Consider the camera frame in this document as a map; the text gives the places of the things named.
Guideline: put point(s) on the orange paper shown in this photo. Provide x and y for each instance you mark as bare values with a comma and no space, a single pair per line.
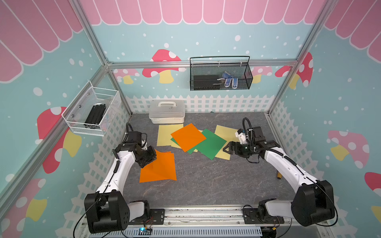
188,137
164,161
150,174

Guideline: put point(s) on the blue white item in basket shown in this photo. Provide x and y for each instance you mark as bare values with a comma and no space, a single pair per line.
228,80

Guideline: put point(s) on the white plastic storage box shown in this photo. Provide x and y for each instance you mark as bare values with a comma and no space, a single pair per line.
167,111

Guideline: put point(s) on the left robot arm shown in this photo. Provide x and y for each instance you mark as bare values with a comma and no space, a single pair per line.
106,210

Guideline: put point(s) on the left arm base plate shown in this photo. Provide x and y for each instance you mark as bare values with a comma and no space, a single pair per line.
155,217

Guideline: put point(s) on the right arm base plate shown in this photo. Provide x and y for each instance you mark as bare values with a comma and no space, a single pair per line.
253,216

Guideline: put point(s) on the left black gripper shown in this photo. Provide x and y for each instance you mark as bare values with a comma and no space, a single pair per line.
151,157

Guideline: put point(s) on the right yellow paper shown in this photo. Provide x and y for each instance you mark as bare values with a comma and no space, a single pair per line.
227,134

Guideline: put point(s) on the large green paper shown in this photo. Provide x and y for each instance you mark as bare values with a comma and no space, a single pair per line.
211,146

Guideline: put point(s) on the small green circuit board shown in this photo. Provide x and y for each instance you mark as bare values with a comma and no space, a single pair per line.
145,231

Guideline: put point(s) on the black box in white basket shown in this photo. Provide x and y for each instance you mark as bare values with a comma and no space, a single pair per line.
95,116

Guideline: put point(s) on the white wire wall basket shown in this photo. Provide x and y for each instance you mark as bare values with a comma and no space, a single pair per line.
76,113

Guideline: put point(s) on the left yellow paper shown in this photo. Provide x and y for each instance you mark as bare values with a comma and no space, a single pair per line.
164,134

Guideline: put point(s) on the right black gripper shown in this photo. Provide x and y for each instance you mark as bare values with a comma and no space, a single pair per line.
236,150

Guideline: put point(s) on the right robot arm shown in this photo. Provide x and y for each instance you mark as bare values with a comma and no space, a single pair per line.
313,203

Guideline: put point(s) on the black wire wall basket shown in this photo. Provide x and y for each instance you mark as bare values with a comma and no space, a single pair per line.
220,73

